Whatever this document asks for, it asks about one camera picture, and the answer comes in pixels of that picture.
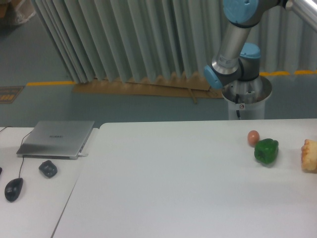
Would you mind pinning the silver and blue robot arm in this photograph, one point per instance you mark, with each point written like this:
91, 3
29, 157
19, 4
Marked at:
242, 15

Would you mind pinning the black computer mouse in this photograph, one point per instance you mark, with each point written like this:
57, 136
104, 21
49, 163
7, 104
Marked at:
13, 189

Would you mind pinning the grey folding curtain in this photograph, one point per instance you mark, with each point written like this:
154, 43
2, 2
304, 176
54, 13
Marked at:
137, 39

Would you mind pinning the green bell pepper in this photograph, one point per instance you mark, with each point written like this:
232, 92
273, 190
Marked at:
266, 151

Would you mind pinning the cardboard box in corner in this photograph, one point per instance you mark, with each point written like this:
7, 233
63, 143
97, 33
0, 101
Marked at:
15, 12

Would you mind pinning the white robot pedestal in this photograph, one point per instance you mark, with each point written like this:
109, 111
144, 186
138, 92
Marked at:
246, 99

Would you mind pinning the brown egg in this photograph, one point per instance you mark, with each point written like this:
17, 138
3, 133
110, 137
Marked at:
253, 137

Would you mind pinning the yellow corn bread toy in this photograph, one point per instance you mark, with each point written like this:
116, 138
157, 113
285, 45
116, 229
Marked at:
309, 156

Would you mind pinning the flat brown cardboard sheet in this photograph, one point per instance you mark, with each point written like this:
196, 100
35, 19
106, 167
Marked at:
194, 87

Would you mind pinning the silver closed laptop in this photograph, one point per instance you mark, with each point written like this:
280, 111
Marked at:
56, 139

